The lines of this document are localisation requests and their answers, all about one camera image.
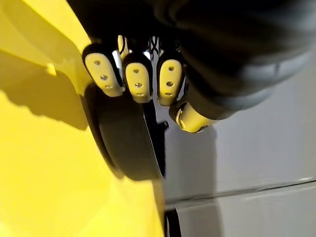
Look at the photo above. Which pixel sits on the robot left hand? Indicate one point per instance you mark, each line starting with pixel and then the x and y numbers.
pixel 222 49

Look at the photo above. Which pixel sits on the black plastic housing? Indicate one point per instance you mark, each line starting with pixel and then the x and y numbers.
pixel 123 138
pixel 171 223

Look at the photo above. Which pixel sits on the yellow metal shelf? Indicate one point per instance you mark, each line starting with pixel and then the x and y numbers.
pixel 49 148

